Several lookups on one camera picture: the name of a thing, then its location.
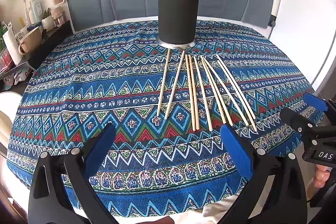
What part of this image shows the wooden chopstick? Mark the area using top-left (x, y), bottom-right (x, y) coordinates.
top-left (157, 49), bottom-right (170, 117)
top-left (193, 56), bottom-right (213, 132)
top-left (201, 57), bottom-right (233, 126)
top-left (165, 51), bottom-right (185, 120)
top-left (202, 57), bottom-right (249, 126)
top-left (201, 60), bottom-right (227, 124)
top-left (188, 55), bottom-right (200, 130)
top-left (217, 54), bottom-right (256, 120)
top-left (218, 60), bottom-right (257, 132)
top-left (185, 55), bottom-right (196, 132)

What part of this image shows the person's right hand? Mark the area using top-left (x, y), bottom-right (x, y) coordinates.
top-left (306, 164), bottom-right (331, 200)

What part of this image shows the white refrigerator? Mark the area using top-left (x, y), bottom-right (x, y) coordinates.
top-left (270, 0), bottom-right (335, 92)

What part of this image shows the blue patterned tablecloth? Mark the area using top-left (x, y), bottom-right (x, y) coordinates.
top-left (7, 21), bottom-right (323, 217)

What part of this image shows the beige ceramic mug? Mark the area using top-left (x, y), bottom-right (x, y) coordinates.
top-left (18, 27), bottom-right (42, 56)

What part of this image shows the black side shelf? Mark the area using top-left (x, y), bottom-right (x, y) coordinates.
top-left (1, 20), bottom-right (73, 80)

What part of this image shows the black cylindrical utensil holder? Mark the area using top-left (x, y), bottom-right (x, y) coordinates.
top-left (157, 0), bottom-right (199, 50)

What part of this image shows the small potted plant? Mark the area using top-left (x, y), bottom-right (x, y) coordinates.
top-left (42, 8), bottom-right (54, 32)

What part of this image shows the pink jar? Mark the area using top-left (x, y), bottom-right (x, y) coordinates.
top-left (51, 7), bottom-right (66, 27)

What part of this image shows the white green bottle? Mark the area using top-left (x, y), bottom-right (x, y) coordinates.
top-left (30, 0), bottom-right (43, 23)

